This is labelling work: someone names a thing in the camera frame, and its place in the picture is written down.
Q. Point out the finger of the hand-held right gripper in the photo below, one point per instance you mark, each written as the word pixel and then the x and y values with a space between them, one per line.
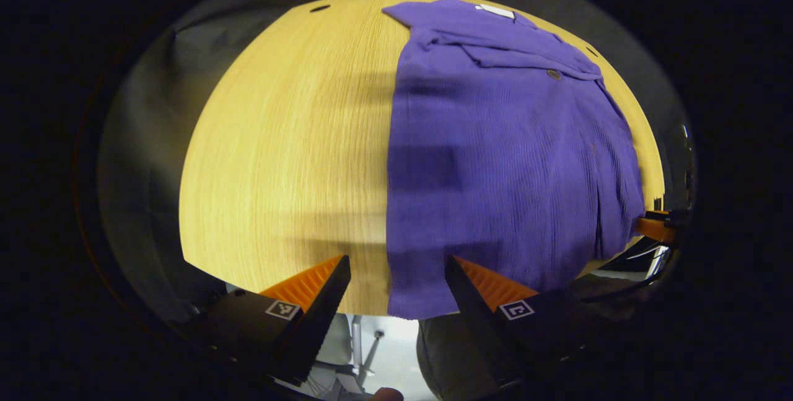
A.
pixel 657 227

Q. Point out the dark grey cloth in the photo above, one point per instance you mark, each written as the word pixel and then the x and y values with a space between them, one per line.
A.
pixel 446 357

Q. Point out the grey office chair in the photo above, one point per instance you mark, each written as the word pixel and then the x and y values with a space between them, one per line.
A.
pixel 337 342

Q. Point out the purple button shirt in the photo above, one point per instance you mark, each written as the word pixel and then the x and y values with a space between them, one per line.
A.
pixel 508 171

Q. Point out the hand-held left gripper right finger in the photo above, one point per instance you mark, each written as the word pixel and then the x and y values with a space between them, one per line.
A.
pixel 474 320

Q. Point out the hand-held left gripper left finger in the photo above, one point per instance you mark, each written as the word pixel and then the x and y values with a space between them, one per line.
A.
pixel 322 320

